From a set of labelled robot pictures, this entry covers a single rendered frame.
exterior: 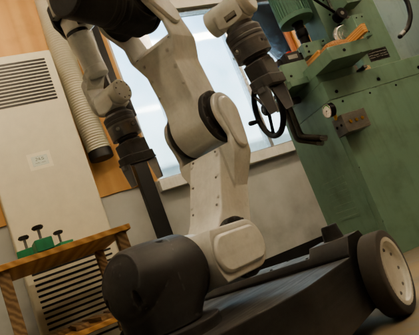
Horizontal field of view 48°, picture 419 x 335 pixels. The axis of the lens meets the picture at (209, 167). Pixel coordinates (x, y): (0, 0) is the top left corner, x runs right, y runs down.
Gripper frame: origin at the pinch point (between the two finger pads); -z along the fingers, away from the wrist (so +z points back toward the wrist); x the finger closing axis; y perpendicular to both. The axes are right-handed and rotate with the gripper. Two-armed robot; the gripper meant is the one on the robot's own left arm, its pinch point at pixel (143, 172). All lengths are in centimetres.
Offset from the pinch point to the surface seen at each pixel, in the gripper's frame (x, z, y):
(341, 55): 103, 16, -31
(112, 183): 114, 23, 144
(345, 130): 95, -13, -21
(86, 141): 101, 52, 135
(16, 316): -7, -23, 87
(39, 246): 9, -3, 78
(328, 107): 95, -1, -20
